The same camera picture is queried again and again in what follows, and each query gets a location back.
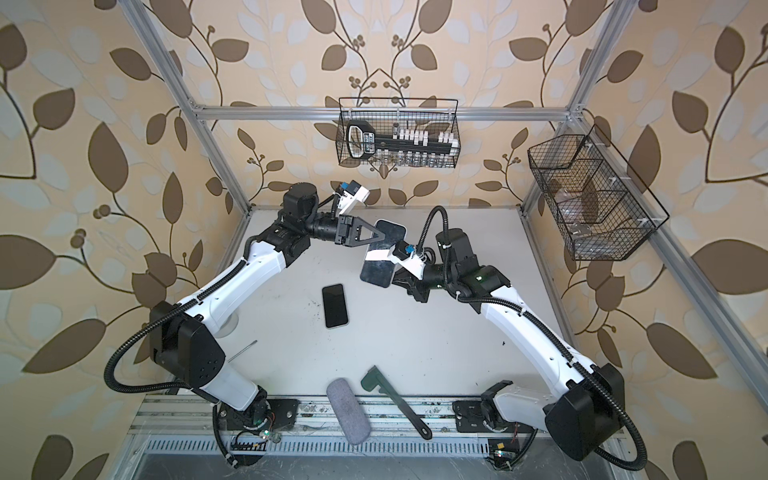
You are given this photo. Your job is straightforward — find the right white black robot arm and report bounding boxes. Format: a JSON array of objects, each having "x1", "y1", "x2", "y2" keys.
[{"x1": 383, "y1": 206, "x2": 648, "y2": 471}]

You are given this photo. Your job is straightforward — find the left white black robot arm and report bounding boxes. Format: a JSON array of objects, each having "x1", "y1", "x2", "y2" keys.
[{"x1": 103, "y1": 181, "x2": 385, "y2": 411}]

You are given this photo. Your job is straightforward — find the grey felt glasses case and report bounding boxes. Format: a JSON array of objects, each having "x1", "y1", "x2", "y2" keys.
[{"x1": 326, "y1": 378, "x2": 372, "y2": 446}]

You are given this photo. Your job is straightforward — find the middle black smartphone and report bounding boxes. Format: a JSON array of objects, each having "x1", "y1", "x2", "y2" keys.
[{"x1": 360, "y1": 219, "x2": 407, "y2": 288}]

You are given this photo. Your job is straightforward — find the black smartphone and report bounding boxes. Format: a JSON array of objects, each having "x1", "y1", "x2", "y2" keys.
[
  {"x1": 322, "y1": 284, "x2": 349, "y2": 329},
  {"x1": 360, "y1": 219, "x2": 407, "y2": 288}
]

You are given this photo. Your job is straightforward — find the left black smartphone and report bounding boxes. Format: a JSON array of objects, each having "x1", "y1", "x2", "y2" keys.
[{"x1": 322, "y1": 284, "x2": 349, "y2": 329}]

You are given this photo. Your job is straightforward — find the black socket tool set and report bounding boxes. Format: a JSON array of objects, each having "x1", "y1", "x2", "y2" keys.
[{"x1": 340, "y1": 120, "x2": 461, "y2": 160}]

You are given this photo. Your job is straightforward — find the green pipe wrench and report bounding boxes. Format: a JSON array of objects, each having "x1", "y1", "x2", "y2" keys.
[{"x1": 360, "y1": 366, "x2": 433, "y2": 441}]

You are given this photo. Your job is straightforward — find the white tape roll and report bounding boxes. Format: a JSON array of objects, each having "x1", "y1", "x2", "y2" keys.
[{"x1": 216, "y1": 313, "x2": 239, "y2": 338}]

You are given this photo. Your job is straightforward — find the back black wire basket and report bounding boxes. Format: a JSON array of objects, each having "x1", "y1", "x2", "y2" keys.
[{"x1": 335, "y1": 95, "x2": 462, "y2": 170}]

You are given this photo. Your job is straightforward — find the black wire basket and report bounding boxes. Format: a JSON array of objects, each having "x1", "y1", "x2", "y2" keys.
[
  {"x1": 527, "y1": 125, "x2": 670, "y2": 261},
  {"x1": 335, "y1": 95, "x2": 462, "y2": 170}
]

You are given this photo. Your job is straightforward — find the black handled screwdriver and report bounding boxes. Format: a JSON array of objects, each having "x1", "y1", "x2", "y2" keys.
[{"x1": 227, "y1": 340, "x2": 258, "y2": 362}]

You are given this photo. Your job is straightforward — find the right black wire basket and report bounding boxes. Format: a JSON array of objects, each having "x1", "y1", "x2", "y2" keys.
[{"x1": 527, "y1": 125, "x2": 670, "y2": 261}]

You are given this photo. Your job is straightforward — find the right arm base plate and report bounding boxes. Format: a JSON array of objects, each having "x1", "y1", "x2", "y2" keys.
[{"x1": 452, "y1": 400, "x2": 538, "y2": 471}]

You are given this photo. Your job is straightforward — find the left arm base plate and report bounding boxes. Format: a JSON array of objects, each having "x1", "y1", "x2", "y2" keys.
[{"x1": 212, "y1": 398, "x2": 299, "y2": 469}]

